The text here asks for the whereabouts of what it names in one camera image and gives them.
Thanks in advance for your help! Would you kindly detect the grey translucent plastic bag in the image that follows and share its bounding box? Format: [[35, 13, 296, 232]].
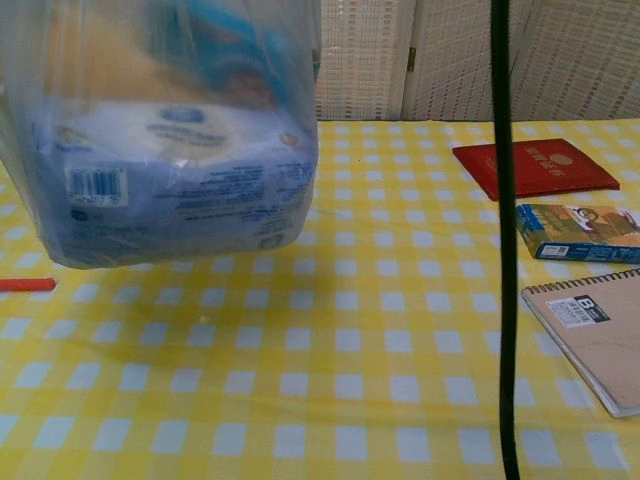
[[0, 0, 322, 272]]

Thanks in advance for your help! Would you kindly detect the yellow white checked tablecloth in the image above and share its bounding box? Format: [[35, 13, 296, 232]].
[[0, 118, 640, 480]]

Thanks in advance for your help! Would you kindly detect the blue white tissue pack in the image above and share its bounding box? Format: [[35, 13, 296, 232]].
[[29, 98, 319, 263]]

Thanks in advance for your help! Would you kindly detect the blue snack box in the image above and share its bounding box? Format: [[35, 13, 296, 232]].
[[164, 0, 315, 109]]

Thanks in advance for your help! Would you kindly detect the woven folding screen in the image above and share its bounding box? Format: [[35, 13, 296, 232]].
[[311, 0, 640, 122]]

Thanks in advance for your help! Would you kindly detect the red certificate book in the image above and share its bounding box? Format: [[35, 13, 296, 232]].
[[451, 137, 621, 202]]

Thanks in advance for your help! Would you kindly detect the blue illustrated card box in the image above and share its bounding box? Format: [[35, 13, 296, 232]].
[[514, 202, 640, 265]]

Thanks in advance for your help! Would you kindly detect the orange plush toy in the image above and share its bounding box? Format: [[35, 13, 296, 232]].
[[43, 0, 202, 109]]

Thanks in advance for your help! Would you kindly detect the brown spiral notebook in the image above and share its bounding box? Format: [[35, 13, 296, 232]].
[[520, 267, 640, 419]]

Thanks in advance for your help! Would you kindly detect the red pen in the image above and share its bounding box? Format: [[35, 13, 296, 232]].
[[0, 277, 57, 293]]

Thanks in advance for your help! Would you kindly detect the black cable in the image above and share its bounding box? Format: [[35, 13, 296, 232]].
[[488, 0, 522, 480]]

